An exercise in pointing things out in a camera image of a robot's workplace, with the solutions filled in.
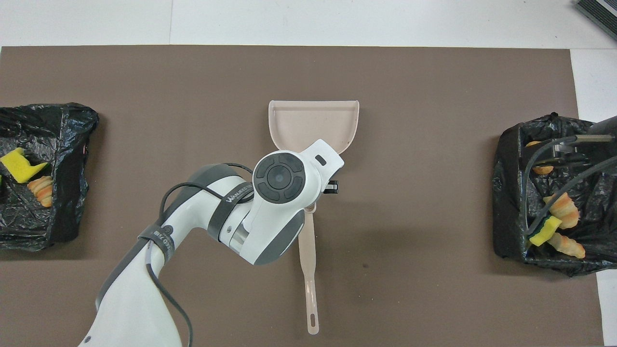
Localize beige plastic dustpan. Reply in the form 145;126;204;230
268;100;360;213

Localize green and yellow sponge piece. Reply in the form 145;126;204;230
529;215;563;247

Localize striped croissant toy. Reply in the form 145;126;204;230
543;192;580;230

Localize dark left arm cable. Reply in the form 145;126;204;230
144;162;256;347

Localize pale bread piece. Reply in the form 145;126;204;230
27;175;53;208
550;233;587;260

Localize beige hand brush black bristles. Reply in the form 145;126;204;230
298;210;320;335

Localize brown table mat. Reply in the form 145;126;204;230
0;45;604;347

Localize bin with black bag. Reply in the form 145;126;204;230
0;102;100;252
492;113;617;278

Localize brown peanut-shaped bread toy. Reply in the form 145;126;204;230
524;140;555;175

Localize notched yellow sponge piece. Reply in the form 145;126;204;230
0;147;49;184

